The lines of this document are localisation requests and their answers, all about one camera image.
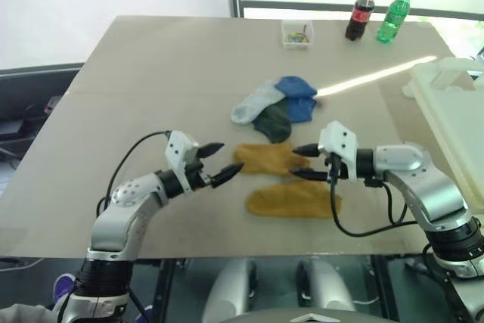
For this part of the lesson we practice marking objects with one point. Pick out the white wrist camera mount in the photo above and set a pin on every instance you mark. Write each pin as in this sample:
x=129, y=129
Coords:
x=177, y=151
x=340, y=137

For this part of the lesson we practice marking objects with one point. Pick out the black desk with clutter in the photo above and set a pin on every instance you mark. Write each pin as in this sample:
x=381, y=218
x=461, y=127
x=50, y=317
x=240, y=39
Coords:
x=30, y=111

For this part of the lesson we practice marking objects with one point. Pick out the silver rounded robot leg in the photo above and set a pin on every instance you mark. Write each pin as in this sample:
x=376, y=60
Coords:
x=227, y=289
x=325, y=285

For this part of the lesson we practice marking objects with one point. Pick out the clear box with colourful bits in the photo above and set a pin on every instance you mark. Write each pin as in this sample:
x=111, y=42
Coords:
x=296, y=35

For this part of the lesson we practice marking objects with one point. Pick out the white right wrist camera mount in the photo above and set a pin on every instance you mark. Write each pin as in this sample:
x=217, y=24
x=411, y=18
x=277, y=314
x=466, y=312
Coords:
x=340, y=137

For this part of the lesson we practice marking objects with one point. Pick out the dark green sock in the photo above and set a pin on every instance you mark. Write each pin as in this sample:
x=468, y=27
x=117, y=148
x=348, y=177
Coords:
x=276, y=122

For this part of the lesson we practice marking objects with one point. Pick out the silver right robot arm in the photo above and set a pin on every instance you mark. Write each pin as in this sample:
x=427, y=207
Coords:
x=435, y=194

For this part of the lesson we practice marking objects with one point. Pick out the mustard yellow sock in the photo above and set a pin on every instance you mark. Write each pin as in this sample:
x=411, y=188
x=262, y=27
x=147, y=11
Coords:
x=264, y=158
x=291, y=200

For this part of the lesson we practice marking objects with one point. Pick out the purple shoe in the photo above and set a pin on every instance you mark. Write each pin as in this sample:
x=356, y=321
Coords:
x=145, y=313
x=62, y=287

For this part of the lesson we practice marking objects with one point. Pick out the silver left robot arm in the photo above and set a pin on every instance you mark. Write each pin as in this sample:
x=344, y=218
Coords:
x=113, y=224

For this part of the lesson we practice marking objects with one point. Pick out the blue sock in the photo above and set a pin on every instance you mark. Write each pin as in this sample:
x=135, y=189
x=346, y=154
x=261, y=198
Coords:
x=300, y=109
x=296, y=86

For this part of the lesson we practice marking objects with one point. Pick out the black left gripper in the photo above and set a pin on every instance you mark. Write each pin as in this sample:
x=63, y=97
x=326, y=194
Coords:
x=197, y=176

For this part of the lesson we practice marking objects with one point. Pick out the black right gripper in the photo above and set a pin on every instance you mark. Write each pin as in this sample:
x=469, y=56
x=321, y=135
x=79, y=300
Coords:
x=336, y=169

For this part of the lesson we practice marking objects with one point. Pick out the green bottle with yellow cap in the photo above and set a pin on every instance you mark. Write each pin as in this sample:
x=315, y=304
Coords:
x=393, y=16

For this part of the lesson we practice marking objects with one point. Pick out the light grey sock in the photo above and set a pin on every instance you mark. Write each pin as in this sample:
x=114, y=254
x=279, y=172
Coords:
x=252, y=105

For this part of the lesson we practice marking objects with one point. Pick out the cola bottle with red cap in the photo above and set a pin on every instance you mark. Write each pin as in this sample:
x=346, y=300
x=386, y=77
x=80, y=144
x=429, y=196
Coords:
x=359, y=16

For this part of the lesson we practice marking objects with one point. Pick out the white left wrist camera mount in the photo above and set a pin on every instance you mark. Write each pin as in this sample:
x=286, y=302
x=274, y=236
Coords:
x=177, y=151

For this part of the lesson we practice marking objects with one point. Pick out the white plastic basket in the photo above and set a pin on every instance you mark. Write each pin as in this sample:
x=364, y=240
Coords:
x=453, y=118

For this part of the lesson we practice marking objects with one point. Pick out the dark window rail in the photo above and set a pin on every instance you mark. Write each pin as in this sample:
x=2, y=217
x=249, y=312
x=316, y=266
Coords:
x=363, y=9

